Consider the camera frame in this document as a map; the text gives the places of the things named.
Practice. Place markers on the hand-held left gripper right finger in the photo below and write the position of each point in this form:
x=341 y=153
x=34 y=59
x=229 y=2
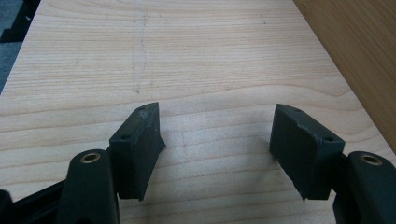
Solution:
x=303 y=152

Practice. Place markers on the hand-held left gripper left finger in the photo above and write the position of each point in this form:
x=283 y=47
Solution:
x=135 y=155

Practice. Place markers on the brown wooden panel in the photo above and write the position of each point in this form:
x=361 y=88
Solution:
x=367 y=46

